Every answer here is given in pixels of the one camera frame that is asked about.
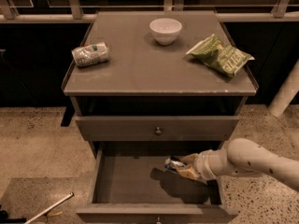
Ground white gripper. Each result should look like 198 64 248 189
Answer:
176 149 217 181

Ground blue silver redbull can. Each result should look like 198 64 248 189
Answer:
164 156 186 173

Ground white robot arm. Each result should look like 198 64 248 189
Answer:
174 138 299 191

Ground brass top drawer knob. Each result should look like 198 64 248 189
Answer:
155 127 163 135

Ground brass drawer knob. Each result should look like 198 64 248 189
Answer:
155 127 163 135
155 217 162 224

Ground grey top drawer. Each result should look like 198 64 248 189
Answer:
75 116 239 141

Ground open grey middle drawer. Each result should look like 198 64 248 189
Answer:
77 141 238 224

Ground brass middle drawer knob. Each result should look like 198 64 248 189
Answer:
155 217 162 224

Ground grey wooden drawer cabinet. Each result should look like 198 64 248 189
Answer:
61 10 260 147

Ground silver green soda can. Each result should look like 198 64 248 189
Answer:
72 42 109 67

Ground green chip bag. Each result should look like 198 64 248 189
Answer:
186 34 254 77

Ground white pole on floor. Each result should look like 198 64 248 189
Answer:
23 192 75 224

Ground yellow object on floor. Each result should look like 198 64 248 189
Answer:
45 211 63 219

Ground white ceramic bowl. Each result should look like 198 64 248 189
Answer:
149 18 182 45

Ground black object on floor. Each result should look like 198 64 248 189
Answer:
0 205 27 224

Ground metal window railing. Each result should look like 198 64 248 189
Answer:
0 0 299 23

